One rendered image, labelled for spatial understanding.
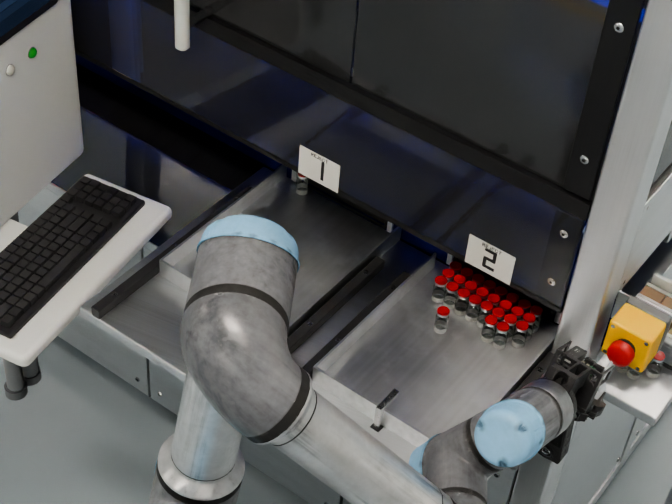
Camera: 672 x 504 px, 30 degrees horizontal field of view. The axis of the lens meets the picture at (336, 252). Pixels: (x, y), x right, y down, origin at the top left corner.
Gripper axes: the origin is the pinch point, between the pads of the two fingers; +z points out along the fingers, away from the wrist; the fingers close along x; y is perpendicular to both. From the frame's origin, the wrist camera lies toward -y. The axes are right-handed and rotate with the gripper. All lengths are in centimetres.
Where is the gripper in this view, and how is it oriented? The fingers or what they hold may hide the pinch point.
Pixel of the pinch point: (592, 381)
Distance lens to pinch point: 185.4
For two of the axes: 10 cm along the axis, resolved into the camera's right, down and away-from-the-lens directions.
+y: 3.3, -8.7, -3.6
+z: 5.1, -1.6, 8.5
